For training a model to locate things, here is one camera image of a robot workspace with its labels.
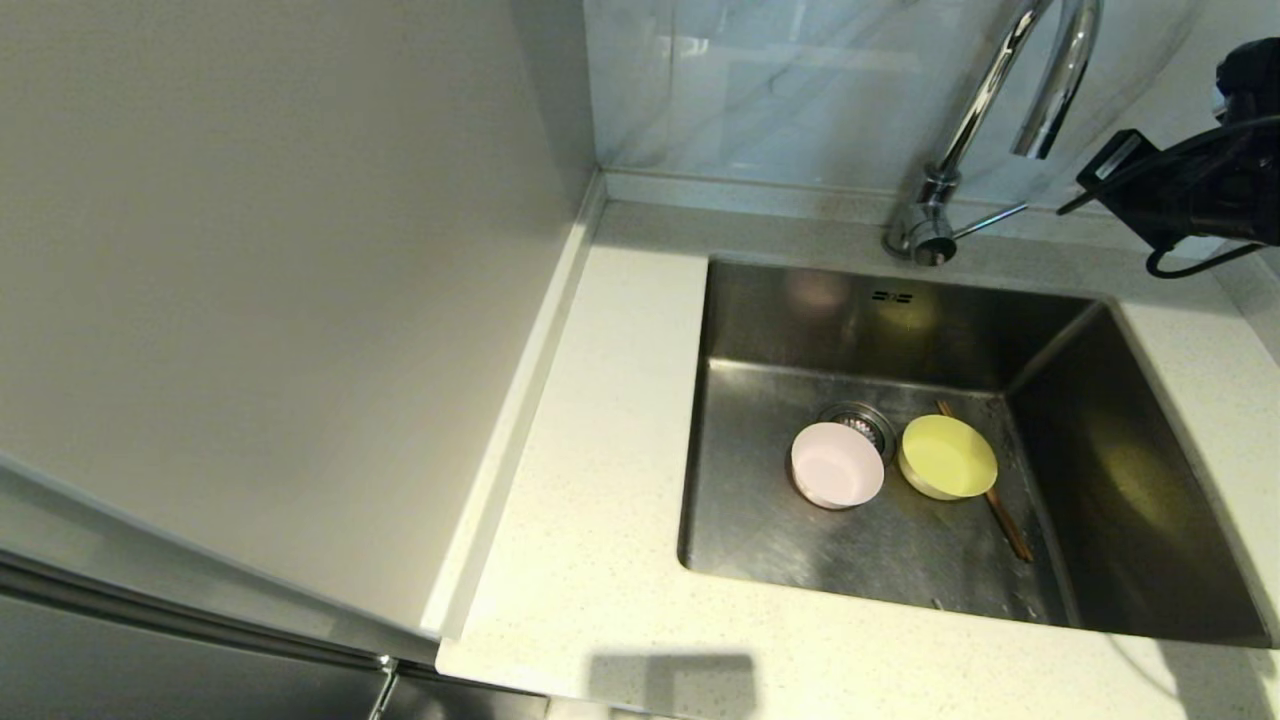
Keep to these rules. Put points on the grey cabinet door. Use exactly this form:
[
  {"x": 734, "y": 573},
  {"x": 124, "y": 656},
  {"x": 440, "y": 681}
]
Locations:
[{"x": 150, "y": 670}]

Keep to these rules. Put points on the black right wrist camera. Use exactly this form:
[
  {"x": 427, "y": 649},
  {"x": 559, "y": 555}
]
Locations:
[{"x": 1115, "y": 170}]

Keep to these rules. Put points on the round metal drain strainer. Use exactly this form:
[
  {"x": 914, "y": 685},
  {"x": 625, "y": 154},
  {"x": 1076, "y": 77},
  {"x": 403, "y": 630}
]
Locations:
[{"x": 868, "y": 423}]

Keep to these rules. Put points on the pink plastic bowl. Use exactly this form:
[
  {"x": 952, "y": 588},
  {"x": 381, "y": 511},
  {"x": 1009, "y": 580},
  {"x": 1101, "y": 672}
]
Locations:
[{"x": 838, "y": 465}]

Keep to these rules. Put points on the brown wooden chopstick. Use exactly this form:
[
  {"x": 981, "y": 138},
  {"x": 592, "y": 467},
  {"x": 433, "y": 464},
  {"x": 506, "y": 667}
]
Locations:
[
  {"x": 1015, "y": 535},
  {"x": 1010, "y": 532}
]

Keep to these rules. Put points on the yellow plastic bowl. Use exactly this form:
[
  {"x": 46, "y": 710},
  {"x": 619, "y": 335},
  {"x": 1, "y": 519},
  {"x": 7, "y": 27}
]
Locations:
[{"x": 948, "y": 458}]

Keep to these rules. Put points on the thin chrome faucet lever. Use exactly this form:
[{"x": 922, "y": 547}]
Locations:
[{"x": 990, "y": 220}]

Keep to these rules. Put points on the stainless steel sink basin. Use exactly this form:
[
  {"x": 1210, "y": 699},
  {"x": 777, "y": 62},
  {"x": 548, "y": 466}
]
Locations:
[{"x": 800, "y": 560}]

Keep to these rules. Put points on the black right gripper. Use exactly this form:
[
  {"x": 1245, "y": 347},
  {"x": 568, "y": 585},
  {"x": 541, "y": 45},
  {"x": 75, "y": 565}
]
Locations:
[{"x": 1230, "y": 190}]

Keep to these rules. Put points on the chrome gooseneck faucet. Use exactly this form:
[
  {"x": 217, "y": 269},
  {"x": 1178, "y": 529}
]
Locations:
[{"x": 970, "y": 120}]

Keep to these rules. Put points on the beige tall cabinet side panel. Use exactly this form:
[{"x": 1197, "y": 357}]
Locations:
[{"x": 250, "y": 250}]

